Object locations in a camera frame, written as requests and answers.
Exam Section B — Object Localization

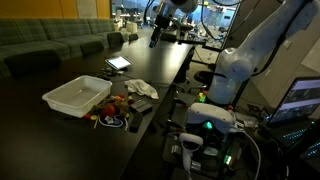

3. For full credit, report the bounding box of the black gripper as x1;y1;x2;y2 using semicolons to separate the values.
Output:
148;12;174;49

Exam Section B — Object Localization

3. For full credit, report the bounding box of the white fluffy towel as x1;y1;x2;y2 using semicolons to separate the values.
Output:
124;78;160;100

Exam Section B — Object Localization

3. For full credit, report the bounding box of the black rectangular block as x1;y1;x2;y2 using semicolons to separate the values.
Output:
129;112;144;133
134;103;154;115
129;99;148;110

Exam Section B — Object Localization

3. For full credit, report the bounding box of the brown plush toy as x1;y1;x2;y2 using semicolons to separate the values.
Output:
113;99;130;116

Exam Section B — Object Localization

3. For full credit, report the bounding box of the red strawberry toy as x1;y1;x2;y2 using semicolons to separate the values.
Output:
100;104;116;119

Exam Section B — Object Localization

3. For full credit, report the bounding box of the white cord loop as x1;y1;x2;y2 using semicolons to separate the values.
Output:
98;114;129;132

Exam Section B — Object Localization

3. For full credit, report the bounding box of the white plastic storage container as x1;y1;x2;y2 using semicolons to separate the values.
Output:
41;74;113;119

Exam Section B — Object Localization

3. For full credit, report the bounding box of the dark padded chair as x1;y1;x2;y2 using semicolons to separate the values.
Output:
106;31;125;48

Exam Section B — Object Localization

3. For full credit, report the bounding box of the tablet with lit screen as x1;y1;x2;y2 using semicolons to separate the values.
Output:
104;55;134;71

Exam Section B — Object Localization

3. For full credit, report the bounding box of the small dark ottoman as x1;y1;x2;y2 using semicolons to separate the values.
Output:
79;40;105;56

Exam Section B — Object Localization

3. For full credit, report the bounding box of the green lit device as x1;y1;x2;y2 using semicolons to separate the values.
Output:
196;92;208;103

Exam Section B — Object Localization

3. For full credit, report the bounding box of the white VR headset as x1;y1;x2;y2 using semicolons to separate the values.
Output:
184;102;237;134

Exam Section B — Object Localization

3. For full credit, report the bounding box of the black stand pole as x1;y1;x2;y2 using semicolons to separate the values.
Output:
231;78;249;108

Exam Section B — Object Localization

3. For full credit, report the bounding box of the white VR controller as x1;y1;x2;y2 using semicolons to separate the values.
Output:
178;132;204;173

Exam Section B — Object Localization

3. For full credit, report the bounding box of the green plaid sofa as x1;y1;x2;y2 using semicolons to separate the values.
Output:
0;18;116;79

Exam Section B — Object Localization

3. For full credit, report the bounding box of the large dark ottoman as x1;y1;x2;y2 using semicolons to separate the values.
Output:
4;49;63;77

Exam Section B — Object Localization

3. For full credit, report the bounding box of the electronics box under headset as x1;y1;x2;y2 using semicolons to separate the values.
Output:
162;131;243;180

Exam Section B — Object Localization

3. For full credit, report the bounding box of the open laptop with lit screen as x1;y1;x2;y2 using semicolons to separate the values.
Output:
258;76;320;148

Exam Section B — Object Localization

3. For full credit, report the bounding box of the dark laptop lit keyboard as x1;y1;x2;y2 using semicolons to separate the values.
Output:
299;139;320;160

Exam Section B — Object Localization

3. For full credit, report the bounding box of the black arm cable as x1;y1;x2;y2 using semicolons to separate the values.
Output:
251;0;314;78

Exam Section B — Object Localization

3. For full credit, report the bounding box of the white thick cable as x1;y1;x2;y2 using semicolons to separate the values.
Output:
238;129;263;180

